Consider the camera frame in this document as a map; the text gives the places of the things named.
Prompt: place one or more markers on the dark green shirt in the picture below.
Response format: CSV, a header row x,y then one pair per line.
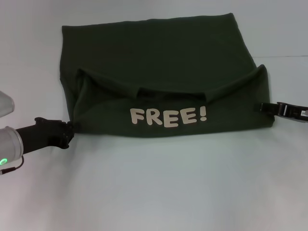
x,y
168,60

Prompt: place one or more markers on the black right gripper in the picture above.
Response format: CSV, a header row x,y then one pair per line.
x,y
297,113

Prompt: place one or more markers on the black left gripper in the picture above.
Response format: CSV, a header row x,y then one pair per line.
x,y
38,136

